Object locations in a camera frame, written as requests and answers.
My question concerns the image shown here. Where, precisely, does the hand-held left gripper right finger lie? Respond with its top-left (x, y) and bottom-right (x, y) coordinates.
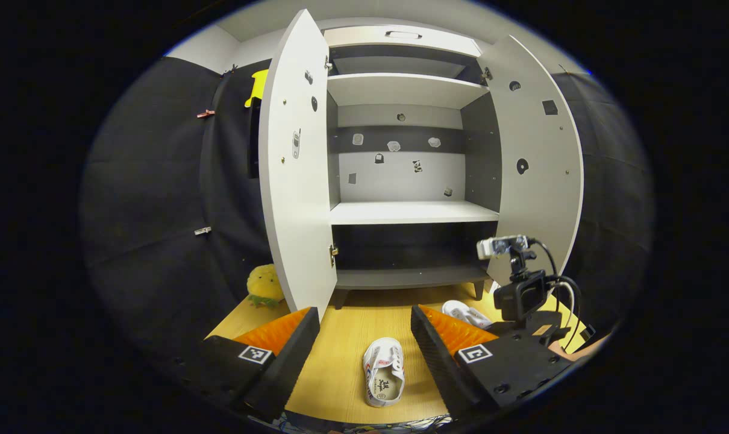
top-left (410, 304), bottom-right (576, 423)

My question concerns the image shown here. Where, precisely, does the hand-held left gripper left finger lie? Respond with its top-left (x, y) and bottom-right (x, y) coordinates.
top-left (199, 306), bottom-right (321, 423)

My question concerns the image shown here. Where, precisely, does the white canvas shoe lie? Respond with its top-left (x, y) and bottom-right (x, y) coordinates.
top-left (363, 338), bottom-right (405, 408)
top-left (442, 300), bottom-right (495, 330)

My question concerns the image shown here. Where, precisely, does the white shoe cabinet door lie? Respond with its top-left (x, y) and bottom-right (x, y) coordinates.
top-left (258, 8), bottom-right (339, 320)
top-left (478, 34), bottom-right (584, 290)

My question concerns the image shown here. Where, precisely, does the white and grey shoe cabinet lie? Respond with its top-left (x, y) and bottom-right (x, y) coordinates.
top-left (325, 24), bottom-right (501, 311)

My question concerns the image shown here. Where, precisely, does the white cabinet drawer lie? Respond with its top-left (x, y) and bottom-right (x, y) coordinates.
top-left (324, 25), bottom-right (483, 58)

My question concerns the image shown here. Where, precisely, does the yellow plush toy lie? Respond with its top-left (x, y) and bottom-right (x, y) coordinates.
top-left (246, 263), bottom-right (286, 309)

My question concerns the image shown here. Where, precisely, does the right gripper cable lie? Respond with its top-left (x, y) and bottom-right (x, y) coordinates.
top-left (528, 239), bottom-right (584, 353)

